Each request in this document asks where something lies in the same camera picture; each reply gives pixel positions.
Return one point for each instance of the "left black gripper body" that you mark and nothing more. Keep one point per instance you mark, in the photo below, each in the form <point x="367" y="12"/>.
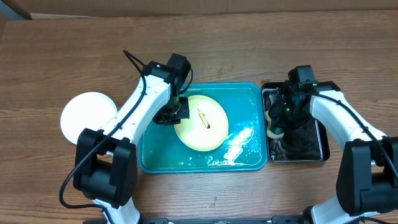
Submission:
<point x="173" y="111"/>

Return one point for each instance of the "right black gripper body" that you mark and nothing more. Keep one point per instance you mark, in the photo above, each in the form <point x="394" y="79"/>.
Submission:
<point x="289" y="117"/>

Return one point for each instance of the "yellow green sponge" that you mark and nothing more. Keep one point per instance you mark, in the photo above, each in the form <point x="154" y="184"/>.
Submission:
<point x="273" y="133"/>

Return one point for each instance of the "yellow-green rimmed plate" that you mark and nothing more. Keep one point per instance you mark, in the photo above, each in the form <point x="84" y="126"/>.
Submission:
<point x="206" y="128"/>

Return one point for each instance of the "white plate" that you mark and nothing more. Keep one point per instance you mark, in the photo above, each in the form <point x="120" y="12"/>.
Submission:
<point x="88" y="110"/>

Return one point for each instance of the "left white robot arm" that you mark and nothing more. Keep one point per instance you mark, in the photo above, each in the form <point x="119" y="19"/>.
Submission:
<point x="106" y="160"/>

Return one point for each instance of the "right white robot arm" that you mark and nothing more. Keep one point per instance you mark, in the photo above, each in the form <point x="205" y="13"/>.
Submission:
<point x="367" y="179"/>

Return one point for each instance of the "black water tray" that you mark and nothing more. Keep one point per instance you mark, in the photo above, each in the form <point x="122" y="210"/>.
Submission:
<point x="306" y="144"/>

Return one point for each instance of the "teal plastic tray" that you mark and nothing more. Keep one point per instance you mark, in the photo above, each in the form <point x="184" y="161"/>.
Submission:
<point x="245" y="148"/>

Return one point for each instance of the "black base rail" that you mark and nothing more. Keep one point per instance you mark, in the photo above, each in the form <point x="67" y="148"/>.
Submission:
<point x="277" y="219"/>

